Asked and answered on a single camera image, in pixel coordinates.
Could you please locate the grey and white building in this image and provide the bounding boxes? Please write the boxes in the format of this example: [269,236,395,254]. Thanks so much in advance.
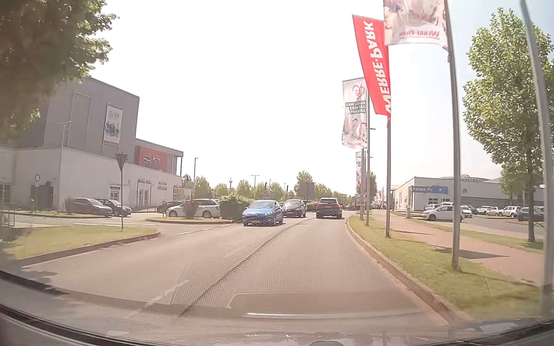
[0,77,185,212]

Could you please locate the car's own bonnet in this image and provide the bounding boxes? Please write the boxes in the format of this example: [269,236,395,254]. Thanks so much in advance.
[0,303,554,346]

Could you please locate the dark grey car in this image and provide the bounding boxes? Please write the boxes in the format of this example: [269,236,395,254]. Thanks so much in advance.
[282,198,308,219]

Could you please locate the road markings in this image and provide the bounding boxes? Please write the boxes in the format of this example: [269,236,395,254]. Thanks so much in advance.
[72,221,258,318]

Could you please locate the large leafy tree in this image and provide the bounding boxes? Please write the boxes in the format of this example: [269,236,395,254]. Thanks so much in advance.
[0,0,118,241]

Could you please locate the grass verge with kerb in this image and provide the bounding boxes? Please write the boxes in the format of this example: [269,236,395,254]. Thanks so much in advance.
[2,224,161,262]

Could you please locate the triangular road sign on post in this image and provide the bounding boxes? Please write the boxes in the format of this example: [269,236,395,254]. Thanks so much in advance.
[114,152,129,232]

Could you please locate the blue direction sign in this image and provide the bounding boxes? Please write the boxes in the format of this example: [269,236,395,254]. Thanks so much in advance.
[410,185,449,219]

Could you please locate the reddish paved pavement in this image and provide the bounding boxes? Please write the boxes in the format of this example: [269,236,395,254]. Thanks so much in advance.
[367,210,554,297]

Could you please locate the grass strip by car park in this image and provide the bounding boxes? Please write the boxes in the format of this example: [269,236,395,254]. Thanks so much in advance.
[419,218,554,264]

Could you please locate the white estate car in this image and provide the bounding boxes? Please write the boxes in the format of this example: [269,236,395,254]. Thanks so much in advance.
[166,198,221,220]

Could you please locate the dark SUV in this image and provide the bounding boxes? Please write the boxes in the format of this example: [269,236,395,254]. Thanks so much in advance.
[315,197,343,220]

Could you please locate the kerbed traffic island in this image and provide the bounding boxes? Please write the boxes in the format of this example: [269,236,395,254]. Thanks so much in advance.
[145,217,240,226]

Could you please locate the tall tree in grass strip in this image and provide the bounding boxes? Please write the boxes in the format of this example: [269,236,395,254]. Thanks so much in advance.
[462,7,554,243]

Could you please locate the row of parked cars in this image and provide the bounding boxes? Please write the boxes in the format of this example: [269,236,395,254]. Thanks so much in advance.
[421,201,554,227]

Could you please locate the bare grey flagpole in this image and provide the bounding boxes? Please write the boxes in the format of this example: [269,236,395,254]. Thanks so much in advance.
[519,0,554,317]

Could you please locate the blue car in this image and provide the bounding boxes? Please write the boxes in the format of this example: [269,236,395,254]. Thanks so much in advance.
[241,199,285,227]

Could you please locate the car park asphalt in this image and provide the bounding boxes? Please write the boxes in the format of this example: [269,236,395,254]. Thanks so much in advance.
[460,214,554,242]

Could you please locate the white picture flag on pole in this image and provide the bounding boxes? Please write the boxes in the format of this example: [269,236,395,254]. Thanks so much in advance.
[341,77,372,227]

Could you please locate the dark parked car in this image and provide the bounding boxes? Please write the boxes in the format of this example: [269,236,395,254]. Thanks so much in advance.
[64,197,113,217]
[96,197,133,217]
[156,200,184,214]

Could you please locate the white flag on tall pole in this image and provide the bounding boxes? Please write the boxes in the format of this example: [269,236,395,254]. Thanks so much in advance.
[383,0,462,271]

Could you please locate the grass verge beside pavement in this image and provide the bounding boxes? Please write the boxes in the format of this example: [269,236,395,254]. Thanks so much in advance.
[346,214,554,322]

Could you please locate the low white building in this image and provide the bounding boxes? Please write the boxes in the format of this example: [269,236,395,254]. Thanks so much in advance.
[393,175,545,212]

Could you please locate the red flag on pole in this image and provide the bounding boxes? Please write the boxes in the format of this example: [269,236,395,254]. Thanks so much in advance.
[352,14,393,238]

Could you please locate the row of distant trees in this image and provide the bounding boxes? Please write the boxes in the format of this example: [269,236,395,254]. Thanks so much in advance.
[182,170,379,204]

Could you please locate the green bush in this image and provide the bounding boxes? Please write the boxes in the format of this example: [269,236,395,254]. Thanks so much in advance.
[218,193,255,221]

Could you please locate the grey asphalt road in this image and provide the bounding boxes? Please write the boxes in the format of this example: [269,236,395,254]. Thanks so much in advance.
[15,210,456,327]

